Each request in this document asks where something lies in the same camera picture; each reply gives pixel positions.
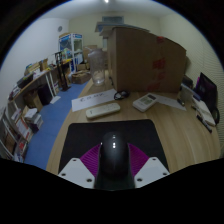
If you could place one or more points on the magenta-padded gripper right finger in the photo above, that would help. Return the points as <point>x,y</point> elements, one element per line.
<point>151,171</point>

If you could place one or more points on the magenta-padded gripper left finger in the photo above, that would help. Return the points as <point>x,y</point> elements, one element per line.
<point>75,171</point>

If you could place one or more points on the black computer mouse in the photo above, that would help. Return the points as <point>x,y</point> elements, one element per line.
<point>115,160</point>

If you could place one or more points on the black mouse pad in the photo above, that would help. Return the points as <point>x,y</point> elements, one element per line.
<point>83,136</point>

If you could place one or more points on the slim white remote control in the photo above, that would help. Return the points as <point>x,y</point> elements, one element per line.
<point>102,110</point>

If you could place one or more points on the white shelf unit with books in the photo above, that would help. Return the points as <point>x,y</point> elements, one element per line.
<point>18,133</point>

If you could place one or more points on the white remote with screen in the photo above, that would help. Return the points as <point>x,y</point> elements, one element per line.
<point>145,102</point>

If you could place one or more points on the black marker pen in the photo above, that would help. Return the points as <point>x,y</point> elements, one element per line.
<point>204,124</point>

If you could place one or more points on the white paper sheet with print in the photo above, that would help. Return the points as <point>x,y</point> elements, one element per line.
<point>91,99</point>

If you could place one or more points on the white book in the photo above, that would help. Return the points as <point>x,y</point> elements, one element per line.
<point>205,111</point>

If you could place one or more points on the cardboard box on floor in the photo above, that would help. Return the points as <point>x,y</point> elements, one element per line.
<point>81,77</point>

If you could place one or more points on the black floor stand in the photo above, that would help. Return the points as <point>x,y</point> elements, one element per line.
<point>62,75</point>

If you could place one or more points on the cluttered white side desk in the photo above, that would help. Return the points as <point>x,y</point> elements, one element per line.
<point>36,78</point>

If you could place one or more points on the clear plastic jar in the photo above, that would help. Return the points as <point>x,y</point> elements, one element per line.
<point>97,68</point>

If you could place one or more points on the large brown cardboard box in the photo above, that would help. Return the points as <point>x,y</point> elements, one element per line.
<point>143,63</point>

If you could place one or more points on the blue white display cabinet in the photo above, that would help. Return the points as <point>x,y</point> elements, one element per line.
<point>71,46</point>

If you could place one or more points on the wall window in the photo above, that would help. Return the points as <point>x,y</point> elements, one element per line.
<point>112,19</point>

